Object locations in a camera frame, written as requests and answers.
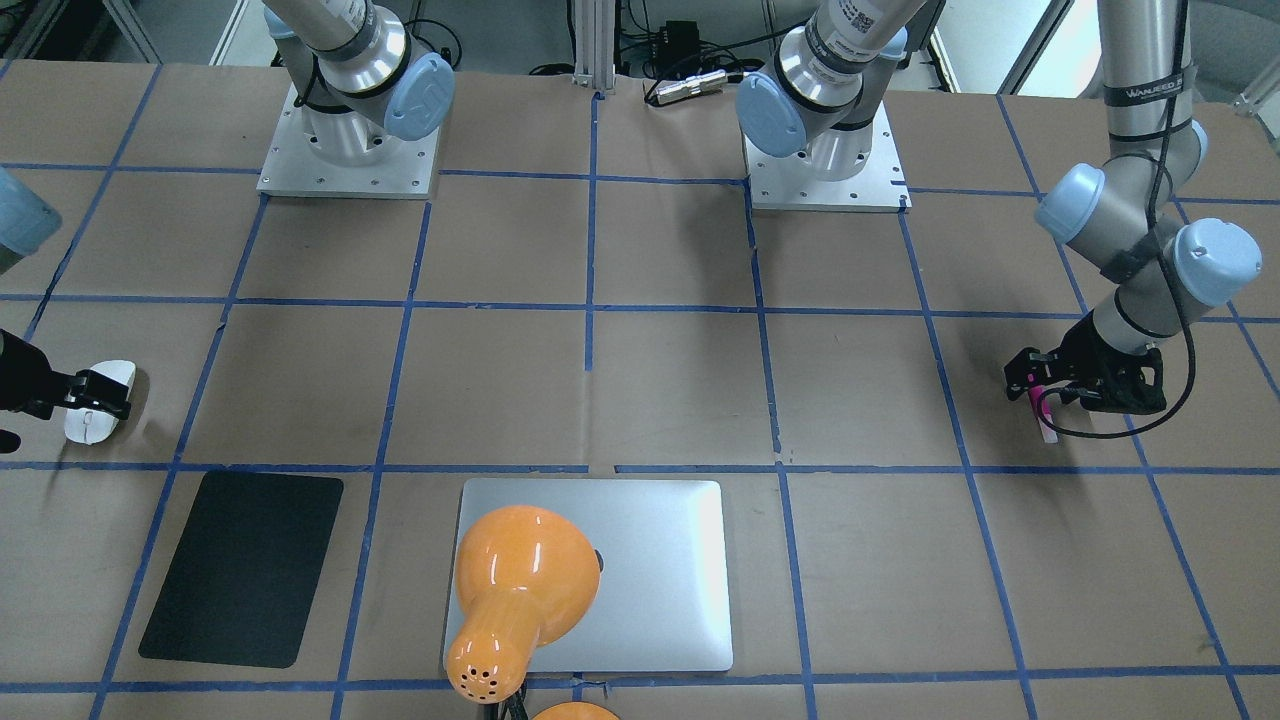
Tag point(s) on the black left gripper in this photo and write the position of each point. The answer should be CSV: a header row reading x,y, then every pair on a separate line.
x,y
1083,352

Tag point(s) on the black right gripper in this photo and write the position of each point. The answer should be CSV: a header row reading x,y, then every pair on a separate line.
x,y
22,382

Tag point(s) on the white computer mouse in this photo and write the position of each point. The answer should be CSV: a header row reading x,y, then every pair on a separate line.
x,y
101,403

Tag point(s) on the pink highlighter pen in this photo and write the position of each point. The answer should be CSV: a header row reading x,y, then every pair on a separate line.
x,y
1041,412

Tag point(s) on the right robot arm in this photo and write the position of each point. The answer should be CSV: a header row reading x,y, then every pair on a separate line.
x,y
342,56

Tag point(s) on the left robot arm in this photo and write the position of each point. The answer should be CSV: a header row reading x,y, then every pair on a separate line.
x,y
828,76

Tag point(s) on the black mousepad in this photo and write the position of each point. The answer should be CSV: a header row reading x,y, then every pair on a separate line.
x,y
244,574

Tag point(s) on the silver closed laptop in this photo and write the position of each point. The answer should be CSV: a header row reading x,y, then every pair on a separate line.
x,y
664,602

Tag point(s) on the orange desk lamp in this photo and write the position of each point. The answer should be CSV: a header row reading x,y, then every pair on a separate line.
x,y
523,576

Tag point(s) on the silver cylinder connector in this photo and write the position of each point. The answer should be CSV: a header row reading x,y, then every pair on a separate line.
x,y
667,93

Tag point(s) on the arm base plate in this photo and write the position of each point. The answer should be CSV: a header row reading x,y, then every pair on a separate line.
x,y
315,155
840,171

